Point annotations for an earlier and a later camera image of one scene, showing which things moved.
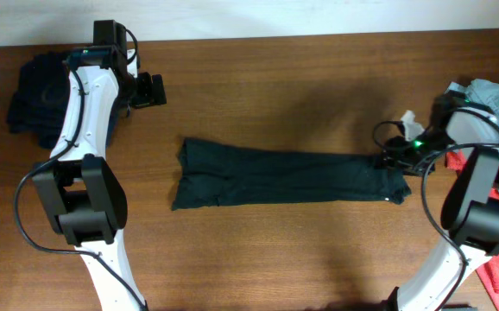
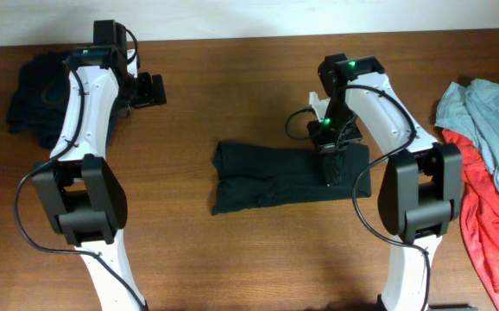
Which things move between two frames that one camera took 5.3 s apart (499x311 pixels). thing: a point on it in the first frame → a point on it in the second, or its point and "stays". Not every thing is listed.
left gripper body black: x=137 y=92 stays
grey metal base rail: x=460 y=309 stays
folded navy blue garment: x=39 y=101 stays
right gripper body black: x=412 y=155 → x=337 y=129
